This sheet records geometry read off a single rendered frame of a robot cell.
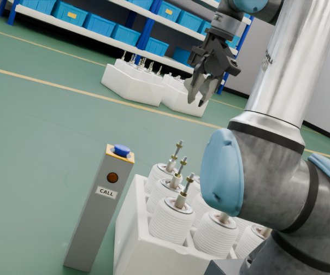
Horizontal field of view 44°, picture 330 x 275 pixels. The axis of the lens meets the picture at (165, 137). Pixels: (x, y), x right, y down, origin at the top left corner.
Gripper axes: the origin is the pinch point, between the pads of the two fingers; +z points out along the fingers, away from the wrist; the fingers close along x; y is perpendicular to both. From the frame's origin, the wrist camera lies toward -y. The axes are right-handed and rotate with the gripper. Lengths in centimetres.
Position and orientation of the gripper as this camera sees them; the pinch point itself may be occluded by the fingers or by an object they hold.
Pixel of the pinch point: (197, 101)
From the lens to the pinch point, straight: 115.2
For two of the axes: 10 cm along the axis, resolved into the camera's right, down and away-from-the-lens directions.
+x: -7.8, -1.7, -6.0
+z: -3.8, 9.0, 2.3
